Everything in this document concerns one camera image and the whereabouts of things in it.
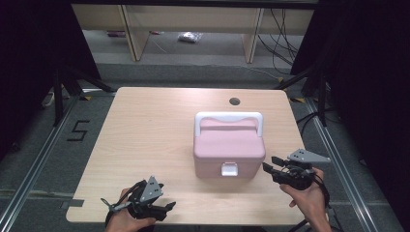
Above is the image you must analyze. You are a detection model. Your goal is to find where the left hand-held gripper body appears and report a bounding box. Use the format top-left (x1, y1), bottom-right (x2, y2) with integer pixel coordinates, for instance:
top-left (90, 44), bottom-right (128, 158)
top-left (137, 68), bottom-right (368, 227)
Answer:
top-left (127, 175), bottom-right (165, 221)

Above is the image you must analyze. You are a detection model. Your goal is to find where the person's right hand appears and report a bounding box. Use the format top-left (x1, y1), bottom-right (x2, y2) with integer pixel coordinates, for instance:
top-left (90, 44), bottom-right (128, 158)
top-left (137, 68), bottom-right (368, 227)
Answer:
top-left (278, 167), bottom-right (331, 224)

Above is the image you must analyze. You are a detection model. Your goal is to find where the pink storage box white handle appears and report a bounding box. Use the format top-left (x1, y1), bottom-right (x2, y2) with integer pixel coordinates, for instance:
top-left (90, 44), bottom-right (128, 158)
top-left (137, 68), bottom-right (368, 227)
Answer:
top-left (192, 111), bottom-right (267, 179)

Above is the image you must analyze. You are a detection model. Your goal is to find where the black metal stand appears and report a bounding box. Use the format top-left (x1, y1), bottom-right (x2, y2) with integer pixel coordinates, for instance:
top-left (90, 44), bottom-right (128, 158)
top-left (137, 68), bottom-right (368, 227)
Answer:
top-left (52, 66), bottom-right (116, 127)
top-left (274, 62), bottom-right (328, 128)

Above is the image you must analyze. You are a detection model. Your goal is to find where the clear plastic bag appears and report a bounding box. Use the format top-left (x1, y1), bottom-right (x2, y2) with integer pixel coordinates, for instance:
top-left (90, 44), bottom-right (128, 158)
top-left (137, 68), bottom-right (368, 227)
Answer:
top-left (177, 31), bottom-right (203, 44)

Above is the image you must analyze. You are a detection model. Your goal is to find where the black floor cable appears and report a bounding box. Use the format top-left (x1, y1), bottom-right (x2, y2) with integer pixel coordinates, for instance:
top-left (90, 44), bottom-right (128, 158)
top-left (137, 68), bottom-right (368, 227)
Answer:
top-left (296, 107), bottom-right (327, 136)

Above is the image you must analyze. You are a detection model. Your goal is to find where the black tape strip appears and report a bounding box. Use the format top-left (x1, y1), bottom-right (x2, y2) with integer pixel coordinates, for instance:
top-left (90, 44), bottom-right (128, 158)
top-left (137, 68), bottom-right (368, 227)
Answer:
top-left (61, 198), bottom-right (85, 210)

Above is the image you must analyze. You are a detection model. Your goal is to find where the grey cable plug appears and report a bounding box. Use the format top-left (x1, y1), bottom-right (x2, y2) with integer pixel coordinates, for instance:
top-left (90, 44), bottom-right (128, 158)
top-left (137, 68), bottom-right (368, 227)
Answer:
top-left (100, 197), bottom-right (131, 213)

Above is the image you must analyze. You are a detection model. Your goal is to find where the aluminium floor rail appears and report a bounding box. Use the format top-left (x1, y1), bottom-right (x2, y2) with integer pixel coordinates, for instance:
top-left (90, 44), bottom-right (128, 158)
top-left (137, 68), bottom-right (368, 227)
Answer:
top-left (304, 98), bottom-right (378, 232)
top-left (0, 96), bottom-right (81, 232)

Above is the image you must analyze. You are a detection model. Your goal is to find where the white power strip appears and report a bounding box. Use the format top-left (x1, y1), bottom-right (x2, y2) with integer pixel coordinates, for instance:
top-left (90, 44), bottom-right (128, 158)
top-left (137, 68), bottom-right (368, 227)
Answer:
top-left (42, 91), bottom-right (56, 108)

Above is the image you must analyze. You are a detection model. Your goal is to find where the black curtain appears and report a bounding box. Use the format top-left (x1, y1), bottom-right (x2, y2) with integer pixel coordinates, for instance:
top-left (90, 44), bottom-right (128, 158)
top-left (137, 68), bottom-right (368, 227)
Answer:
top-left (289, 0), bottom-right (410, 228)
top-left (0, 0), bottom-right (102, 159)

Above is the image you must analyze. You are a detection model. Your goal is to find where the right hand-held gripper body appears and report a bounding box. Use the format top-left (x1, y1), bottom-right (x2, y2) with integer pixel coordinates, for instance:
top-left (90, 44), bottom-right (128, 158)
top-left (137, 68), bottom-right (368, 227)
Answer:
top-left (279, 148), bottom-right (332, 191)

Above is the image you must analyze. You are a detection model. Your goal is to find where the person's left hand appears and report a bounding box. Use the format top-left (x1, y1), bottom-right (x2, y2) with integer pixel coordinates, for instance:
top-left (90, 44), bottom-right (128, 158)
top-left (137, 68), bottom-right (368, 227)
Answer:
top-left (104, 188), bottom-right (158, 232)

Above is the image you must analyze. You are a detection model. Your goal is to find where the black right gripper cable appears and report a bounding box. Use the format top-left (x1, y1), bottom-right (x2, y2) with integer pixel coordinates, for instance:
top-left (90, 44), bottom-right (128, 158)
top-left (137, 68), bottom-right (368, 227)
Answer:
top-left (313, 178), bottom-right (333, 212)

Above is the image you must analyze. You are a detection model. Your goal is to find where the bundle of black cables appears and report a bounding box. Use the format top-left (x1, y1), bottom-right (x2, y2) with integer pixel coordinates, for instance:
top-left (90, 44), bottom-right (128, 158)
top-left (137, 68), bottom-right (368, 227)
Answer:
top-left (257, 8), bottom-right (301, 67)

